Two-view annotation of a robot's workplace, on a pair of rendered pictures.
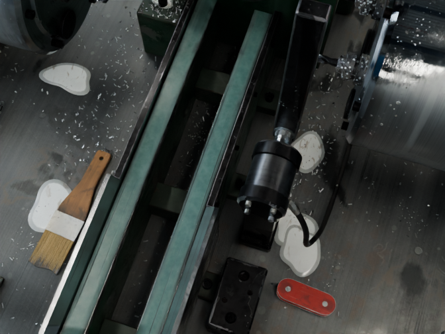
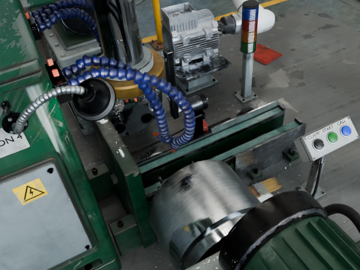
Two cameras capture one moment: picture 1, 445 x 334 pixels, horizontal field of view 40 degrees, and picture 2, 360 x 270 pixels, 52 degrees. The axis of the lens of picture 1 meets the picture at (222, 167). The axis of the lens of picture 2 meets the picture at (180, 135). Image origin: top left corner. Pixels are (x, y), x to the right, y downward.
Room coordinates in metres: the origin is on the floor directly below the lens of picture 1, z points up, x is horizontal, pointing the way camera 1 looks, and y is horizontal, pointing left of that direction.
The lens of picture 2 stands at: (0.95, 0.64, 1.81)
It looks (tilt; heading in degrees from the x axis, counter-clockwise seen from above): 44 degrees down; 229
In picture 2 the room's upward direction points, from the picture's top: 6 degrees counter-clockwise
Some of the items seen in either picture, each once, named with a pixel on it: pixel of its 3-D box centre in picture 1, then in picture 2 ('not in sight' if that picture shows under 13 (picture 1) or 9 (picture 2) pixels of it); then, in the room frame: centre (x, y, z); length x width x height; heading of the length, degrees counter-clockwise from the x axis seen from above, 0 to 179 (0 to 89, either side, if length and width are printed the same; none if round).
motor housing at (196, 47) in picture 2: not in sight; (189, 36); (-0.06, -0.39, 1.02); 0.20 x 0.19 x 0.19; 155
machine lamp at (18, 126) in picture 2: not in sight; (55, 106); (0.79, 0.17, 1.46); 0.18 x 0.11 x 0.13; 163
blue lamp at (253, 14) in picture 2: not in sight; (250, 10); (-0.11, -0.11, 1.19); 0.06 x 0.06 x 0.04
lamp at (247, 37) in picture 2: not in sight; (248, 33); (-0.11, -0.11, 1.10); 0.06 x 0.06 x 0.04
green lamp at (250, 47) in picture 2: not in sight; (248, 44); (-0.11, -0.11, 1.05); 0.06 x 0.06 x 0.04
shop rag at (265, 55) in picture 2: not in sight; (262, 53); (-0.43, -0.25, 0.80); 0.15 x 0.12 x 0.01; 85
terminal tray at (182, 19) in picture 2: not in sight; (179, 17); (-0.03, -0.40, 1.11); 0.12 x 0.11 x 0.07; 155
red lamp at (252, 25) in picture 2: not in sight; (249, 22); (-0.11, -0.11, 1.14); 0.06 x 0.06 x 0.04
